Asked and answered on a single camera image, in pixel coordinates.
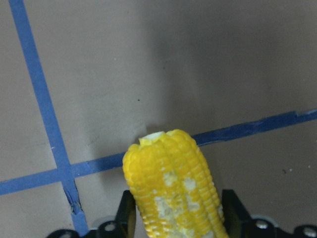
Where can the corn left gripper black left finger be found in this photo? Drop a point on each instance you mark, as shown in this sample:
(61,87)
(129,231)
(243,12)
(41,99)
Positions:
(126,216)

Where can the corn left gripper black right finger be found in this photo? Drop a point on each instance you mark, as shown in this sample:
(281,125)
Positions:
(236,217)

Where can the yellow corn cob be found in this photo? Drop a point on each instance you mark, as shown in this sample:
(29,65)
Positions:
(170,180)

